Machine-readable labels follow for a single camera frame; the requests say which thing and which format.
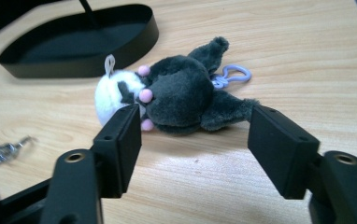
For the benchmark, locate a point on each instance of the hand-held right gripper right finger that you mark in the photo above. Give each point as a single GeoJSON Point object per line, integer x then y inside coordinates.
{"type": "Point", "coordinates": [279, 149]}

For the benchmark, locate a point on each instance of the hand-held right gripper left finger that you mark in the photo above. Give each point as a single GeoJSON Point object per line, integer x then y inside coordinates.
{"type": "Point", "coordinates": [123, 149]}

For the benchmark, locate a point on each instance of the black tray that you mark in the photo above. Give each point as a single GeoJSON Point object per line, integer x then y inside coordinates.
{"type": "Point", "coordinates": [74, 46]}

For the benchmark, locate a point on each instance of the purple plastic clip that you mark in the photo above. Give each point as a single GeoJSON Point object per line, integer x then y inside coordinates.
{"type": "Point", "coordinates": [236, 76]}

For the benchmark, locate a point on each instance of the grey and white plush toy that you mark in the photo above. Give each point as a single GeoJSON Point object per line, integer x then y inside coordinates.
{"type": "Point", "coordinates": [179, 93]}

